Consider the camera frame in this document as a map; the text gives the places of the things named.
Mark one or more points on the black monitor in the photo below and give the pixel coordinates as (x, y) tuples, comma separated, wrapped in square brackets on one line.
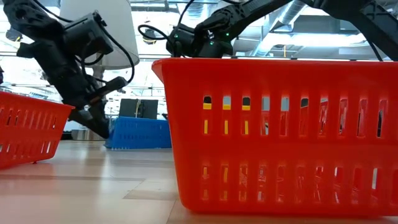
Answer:
[(149, 109)]

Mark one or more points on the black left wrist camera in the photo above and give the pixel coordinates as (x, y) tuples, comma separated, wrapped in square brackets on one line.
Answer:
[(87, 37)]

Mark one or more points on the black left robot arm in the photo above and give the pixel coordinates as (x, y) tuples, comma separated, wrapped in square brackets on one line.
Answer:
[(28, 15)]

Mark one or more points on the white lamp shade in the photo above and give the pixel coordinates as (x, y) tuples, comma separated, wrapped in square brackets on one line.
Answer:
[(121, 31)]

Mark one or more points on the red plastic basket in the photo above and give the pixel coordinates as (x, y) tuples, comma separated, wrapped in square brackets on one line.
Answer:
[(28, 137), (280, 77)]

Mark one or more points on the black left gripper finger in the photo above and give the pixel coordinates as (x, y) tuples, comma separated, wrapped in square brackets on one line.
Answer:
[(93, 123), (109, 88)]

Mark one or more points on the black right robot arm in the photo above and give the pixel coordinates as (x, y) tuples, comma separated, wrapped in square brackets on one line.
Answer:
[(236, 15)]

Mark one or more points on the blue plastic basket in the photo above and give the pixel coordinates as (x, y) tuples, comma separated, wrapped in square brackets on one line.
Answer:
[(136, 133)]

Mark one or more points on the yellow plastic basket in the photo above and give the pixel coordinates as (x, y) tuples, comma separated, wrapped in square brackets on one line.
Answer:
[(226, 106)]

